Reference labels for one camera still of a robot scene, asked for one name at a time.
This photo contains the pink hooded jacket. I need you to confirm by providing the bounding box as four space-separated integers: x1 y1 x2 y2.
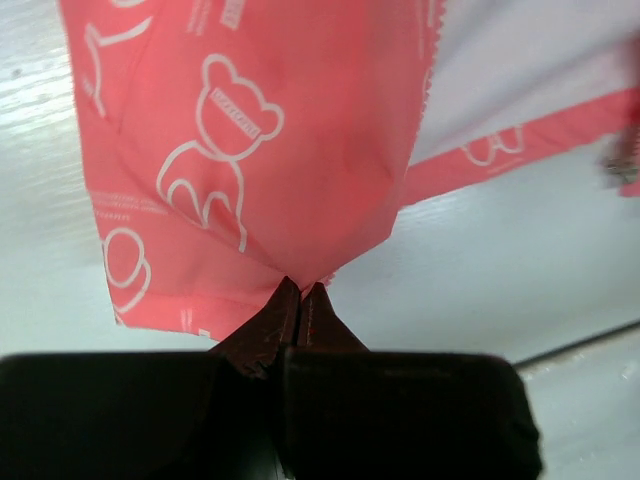
59 1 639 340

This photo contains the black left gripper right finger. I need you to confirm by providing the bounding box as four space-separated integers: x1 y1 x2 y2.
282 284 543 479

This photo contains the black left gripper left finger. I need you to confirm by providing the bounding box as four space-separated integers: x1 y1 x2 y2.
1 279 300 479

